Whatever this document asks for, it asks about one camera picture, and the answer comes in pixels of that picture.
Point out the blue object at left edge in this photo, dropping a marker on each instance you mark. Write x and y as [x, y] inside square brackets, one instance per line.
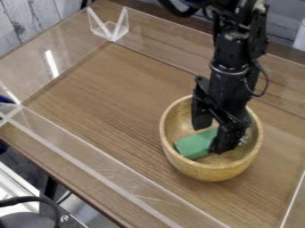
[5, 99]

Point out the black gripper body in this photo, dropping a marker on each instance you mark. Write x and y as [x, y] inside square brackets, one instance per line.
[228, 90]

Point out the grey metal bracket with screw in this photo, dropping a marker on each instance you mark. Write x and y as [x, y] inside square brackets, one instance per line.
[68, 221]

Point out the clear acrylic tray walls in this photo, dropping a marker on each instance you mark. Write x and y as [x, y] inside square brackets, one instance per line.
[92, 82]

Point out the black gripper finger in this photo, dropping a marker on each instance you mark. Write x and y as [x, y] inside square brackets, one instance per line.
[230, 132]
[200, 114]

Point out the black table leg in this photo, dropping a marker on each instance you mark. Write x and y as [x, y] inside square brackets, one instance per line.
[50, 187]

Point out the green rectangular block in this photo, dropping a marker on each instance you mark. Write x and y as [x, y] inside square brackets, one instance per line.
[194, 146]

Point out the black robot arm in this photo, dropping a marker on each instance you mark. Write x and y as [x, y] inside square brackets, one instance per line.
[239, 41]

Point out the brown wooden bowl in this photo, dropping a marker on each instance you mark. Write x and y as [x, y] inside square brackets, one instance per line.
[214, 167]

